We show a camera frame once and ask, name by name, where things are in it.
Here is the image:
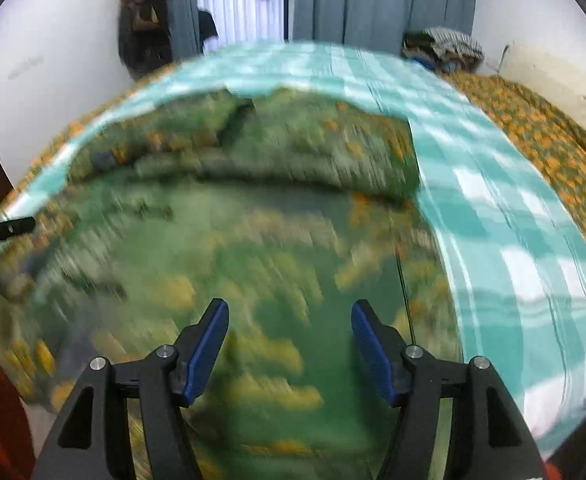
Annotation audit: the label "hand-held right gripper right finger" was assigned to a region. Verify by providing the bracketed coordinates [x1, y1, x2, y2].
[351, 300, 546, 480]

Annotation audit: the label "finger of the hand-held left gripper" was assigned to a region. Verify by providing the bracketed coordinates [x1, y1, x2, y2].
[0, 216, 36, 248]

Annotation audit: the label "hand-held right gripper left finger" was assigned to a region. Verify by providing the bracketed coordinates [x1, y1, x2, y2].
[32, 298, 230, 480]

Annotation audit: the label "green landscape print jacket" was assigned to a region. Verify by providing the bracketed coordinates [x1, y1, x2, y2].
[0, 87, 464, 480]

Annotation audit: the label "pile of folded clothes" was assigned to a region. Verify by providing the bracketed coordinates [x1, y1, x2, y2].
[402, 27, 484, 73]

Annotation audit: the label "green white checked bed sheet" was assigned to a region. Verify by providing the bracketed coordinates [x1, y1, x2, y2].
[0, 42, 586, 456]

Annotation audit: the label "dark hanging coats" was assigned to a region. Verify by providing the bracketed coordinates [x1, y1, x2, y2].
[118, 0, 174, 81]

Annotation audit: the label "orange floral quilt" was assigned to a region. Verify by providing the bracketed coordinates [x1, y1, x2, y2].
[0, 71, 586, 281]

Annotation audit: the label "black hanging garment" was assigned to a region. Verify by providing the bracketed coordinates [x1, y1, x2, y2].
[198, 8, 219, 53]

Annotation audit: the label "blue grey curtain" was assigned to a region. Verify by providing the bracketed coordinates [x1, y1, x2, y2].
[293, 0, 476, 56]
[165, 0, 199, 58]

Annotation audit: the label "white sheer curtain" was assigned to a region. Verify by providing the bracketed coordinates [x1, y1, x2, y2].
[195, 0, 289, 53]

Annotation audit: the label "cream pillow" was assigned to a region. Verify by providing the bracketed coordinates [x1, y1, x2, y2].
[498, 42, 586, 161]

